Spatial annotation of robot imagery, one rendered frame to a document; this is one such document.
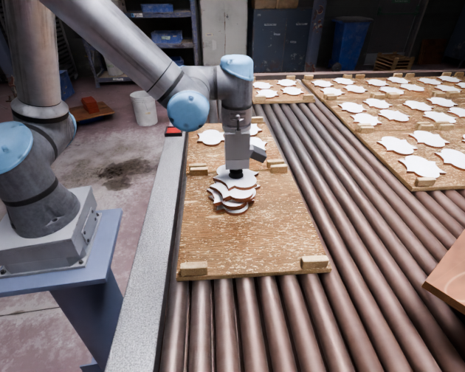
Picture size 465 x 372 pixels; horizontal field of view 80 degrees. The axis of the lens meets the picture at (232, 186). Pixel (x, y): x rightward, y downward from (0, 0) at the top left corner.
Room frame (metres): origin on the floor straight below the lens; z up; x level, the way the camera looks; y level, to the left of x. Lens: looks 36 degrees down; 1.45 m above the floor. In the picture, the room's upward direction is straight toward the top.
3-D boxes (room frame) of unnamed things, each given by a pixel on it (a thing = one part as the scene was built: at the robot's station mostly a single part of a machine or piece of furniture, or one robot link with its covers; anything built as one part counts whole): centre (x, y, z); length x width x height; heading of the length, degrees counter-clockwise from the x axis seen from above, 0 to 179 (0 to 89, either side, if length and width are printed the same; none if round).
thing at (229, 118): (0.66, -0.01, 1.19); 0.08 x 0.08 x 0.05
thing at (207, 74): (0.64, 0.09, 1.26); 0.11 x 0.11 x 0.08; 2
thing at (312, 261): (0.40, -0.18, 0.95); 0.06 x 0.02 x 0.03; 94
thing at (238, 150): (0.66, -0.03, 1.11); 0.12 x 0.09 x 0.16; 94
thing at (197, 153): (1.00, 0.00, 0.93); 0.41 x 0.35 x 0.02; 5
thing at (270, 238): (0.59, -0.04, 0.93); 0.41 x 0.35 x 0.02; 4
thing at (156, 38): (5.46, 1.14, 0.72); 0.50 x 0.38 x 0.16; 92
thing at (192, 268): (0.38, 0.08, 0.95); 0.06 x 0.02 x 0.03; 94
